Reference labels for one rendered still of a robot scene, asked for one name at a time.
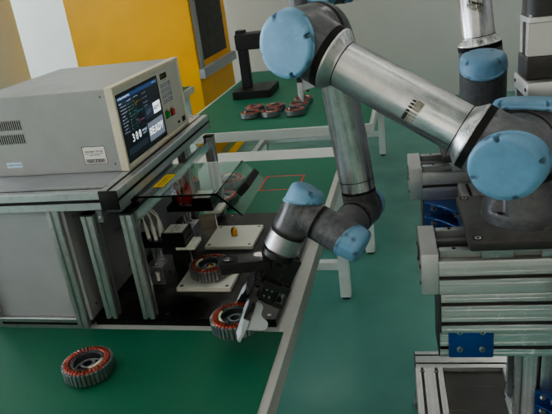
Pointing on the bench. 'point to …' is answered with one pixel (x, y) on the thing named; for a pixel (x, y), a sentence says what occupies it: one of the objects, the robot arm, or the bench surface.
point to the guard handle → (247, 182)
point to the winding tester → (81, 118)
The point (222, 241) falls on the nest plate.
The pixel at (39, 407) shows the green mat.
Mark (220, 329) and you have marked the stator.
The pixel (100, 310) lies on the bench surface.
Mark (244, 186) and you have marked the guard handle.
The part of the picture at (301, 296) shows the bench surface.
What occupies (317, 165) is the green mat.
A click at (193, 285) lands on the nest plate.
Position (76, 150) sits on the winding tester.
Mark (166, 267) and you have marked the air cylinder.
